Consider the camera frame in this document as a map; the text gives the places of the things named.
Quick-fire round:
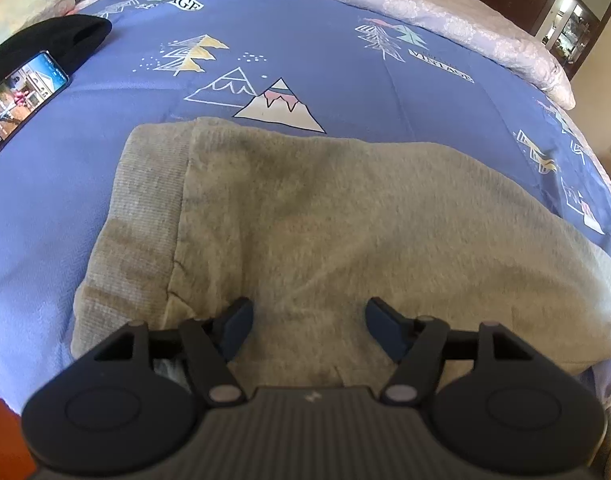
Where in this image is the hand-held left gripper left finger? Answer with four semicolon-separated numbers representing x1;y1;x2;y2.
92;296;255;406

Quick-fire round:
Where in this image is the smartphone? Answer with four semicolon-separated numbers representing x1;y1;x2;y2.
0;50;71;163

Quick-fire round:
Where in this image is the wooden bedside cabinet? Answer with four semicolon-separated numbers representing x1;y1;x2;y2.
0;385;37;480

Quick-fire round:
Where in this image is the grey sweatshirt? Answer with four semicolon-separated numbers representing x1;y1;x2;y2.
70;116;611;386

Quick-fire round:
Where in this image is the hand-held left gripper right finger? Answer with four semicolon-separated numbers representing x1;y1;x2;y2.
364;297;535;405

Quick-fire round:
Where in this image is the black cloth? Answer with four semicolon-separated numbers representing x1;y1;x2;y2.
0;14;113;97

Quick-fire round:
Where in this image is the blue printed bedsheet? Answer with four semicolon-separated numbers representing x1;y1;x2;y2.
0;0;611;403

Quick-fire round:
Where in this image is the glass display cabinet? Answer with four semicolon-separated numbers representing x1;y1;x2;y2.
540;0;605;67

